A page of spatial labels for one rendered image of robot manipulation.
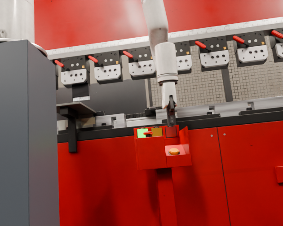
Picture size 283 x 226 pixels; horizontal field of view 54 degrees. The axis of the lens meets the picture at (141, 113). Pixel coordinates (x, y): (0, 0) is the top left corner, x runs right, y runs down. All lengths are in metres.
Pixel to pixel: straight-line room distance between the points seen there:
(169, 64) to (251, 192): 0.70
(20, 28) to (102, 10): 1.00
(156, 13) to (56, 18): 0.83
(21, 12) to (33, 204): 0.50
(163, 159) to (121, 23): 0.93
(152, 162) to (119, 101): 1.12
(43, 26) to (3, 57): 1.12
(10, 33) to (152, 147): 0.60
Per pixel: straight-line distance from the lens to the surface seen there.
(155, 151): 1.05
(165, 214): 1.12
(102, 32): 1.71
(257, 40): 1.67
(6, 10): 0.86
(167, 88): 1.09
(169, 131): 1.22
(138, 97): 2.10
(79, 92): 1.66
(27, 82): 0.71
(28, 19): 0.87
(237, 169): 1.39
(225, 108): 1.53
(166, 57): 1.13
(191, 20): 1.68
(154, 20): 1.18
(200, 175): 1.37
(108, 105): 2.13
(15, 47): 0.76
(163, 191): 1.11
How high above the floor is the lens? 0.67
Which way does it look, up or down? 11 degrees up
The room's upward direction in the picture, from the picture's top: 5 degrees counter-clockwise
